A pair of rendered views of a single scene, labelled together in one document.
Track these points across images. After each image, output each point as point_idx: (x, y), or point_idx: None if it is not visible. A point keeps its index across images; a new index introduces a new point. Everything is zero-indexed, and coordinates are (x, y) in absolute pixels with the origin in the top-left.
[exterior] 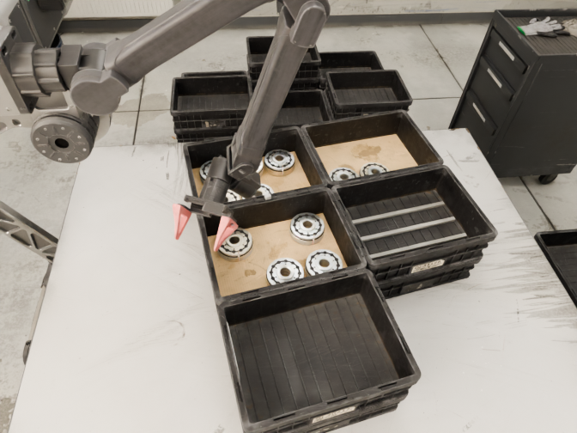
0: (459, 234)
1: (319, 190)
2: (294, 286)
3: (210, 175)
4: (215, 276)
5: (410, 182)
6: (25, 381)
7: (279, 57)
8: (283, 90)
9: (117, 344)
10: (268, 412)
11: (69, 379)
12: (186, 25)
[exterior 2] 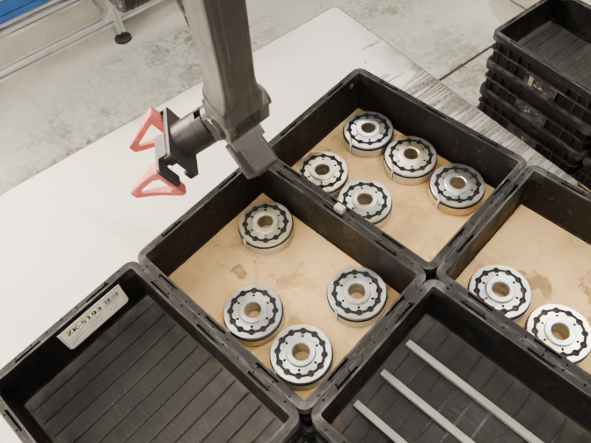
0: None
1: (410, 265)
2: (206, 328)
3: (200, 106)
4: (171, 232)
5: (579, 403)
6: (43, 173)
7: None
8: (206, 38)
9: (114, 214)
10: (59, 407)
11: (61, 203)
12: None
